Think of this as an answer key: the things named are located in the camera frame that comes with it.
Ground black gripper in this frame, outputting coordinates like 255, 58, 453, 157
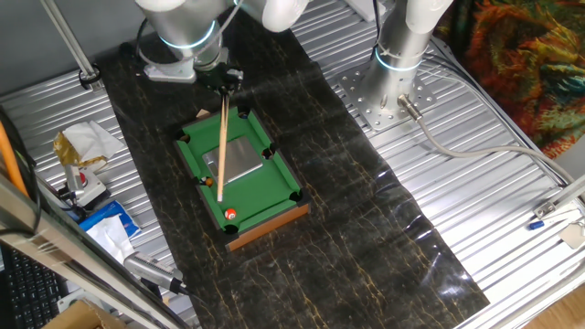
196, 67, 245, 100

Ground wooden pool cue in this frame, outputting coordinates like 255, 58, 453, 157
217, 93, 231, 203

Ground green mini pool table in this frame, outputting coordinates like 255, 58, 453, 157
172, 105, 312, 253

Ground silver digital scale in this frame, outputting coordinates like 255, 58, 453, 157
201, 135, 265, 183

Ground gold white crumpled paper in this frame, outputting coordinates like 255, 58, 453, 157
53, 120, 127, 173

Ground aluminium pole with clamp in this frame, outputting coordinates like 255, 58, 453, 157
38, 0, 101, 90

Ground black marble pattern mat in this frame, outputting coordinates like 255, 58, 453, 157
95, 0, 491, 329

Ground red emergency stop box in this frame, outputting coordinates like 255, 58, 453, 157
63, 164, 109, 207

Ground blue tissue pack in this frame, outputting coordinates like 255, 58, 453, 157
78, 199, 143, 262

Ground silver ribbed handheld device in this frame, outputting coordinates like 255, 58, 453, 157
122, 250, 185, 293

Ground orange tube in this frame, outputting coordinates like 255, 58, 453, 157
0, 121, 29, 197

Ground brown cardboard box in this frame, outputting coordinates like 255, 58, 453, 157
40, 299, 129, 329

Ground black keyboard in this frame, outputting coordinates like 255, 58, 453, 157
0, 244, 69, 329

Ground colourful patterned cloth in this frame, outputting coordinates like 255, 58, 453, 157
433, 0, 585, 161

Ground silver camera mount bracket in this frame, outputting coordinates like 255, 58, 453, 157
144, 61, 198, 85

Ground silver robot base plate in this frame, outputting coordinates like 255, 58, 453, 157
337, 61, 438, 133

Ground aluminium frame beam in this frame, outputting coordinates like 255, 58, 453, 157
0, 173, 193, 329

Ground thick grey robot cable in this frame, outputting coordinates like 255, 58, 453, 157
397, 93, 585, 186

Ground aluminium profile bracket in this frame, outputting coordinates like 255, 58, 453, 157
532, 173, 585, 220

